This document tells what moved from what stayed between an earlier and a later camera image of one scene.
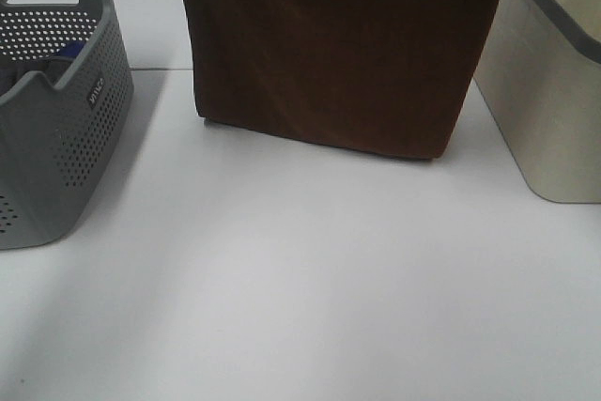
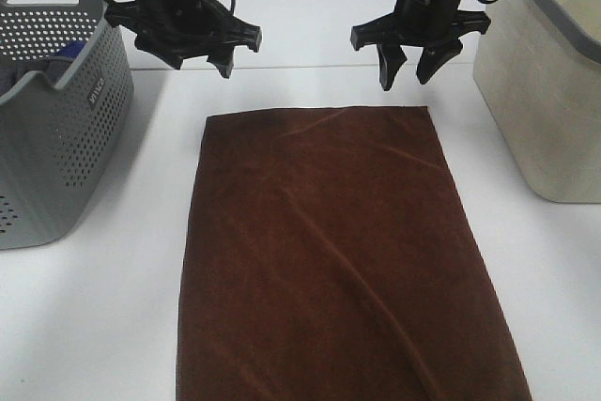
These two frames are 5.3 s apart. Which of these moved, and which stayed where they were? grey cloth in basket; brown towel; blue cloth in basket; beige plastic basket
Moved: brown towel
Stayed: beige plastic basket; blue cloth in basket; grey cloth in basket
